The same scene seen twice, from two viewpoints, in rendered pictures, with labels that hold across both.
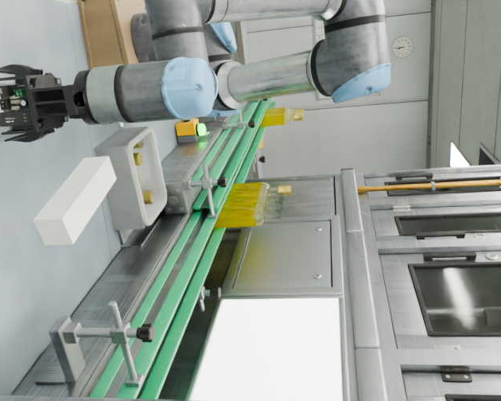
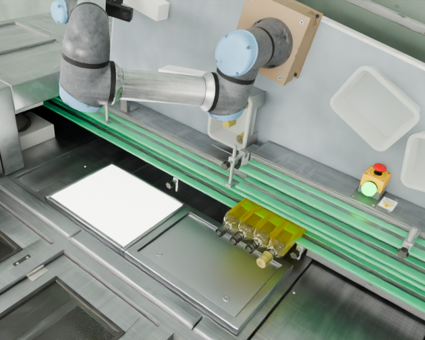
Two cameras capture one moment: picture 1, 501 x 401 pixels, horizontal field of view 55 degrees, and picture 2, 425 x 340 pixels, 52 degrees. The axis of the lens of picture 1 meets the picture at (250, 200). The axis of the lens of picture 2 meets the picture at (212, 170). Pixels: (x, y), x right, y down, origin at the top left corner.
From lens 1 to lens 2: 204 cm
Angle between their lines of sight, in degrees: 94
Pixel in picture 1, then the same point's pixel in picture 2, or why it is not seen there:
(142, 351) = (122, 127)
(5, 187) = (161, 41)
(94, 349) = (134, 115)
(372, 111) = not seen: outside the picture
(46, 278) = not seen: hidden behind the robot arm
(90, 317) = (159, 119)
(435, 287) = (83, 322)
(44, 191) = (179, 61)
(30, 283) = not seen: hidden behind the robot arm
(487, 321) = (25, 314)
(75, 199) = (171, 70)
